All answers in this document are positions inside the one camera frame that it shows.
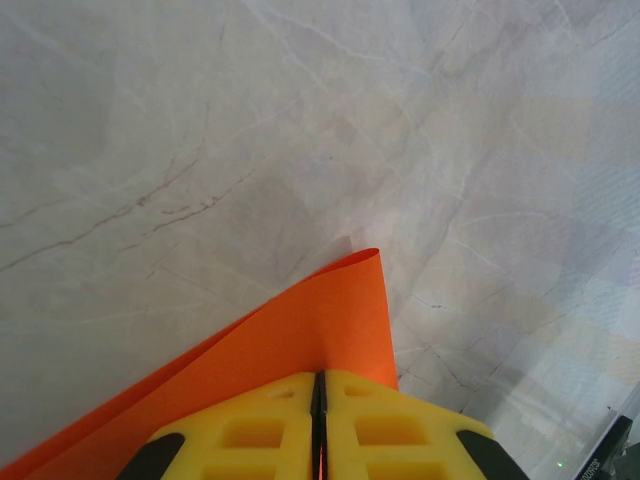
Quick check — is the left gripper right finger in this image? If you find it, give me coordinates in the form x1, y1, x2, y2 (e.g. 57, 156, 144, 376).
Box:
319, 367, 532, 480

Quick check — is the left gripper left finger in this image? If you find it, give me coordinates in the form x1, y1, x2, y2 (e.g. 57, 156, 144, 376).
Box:
114, 372, 321, 480

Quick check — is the orange paper sheet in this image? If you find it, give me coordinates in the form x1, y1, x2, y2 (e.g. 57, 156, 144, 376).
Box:
0, 248, 401, 480

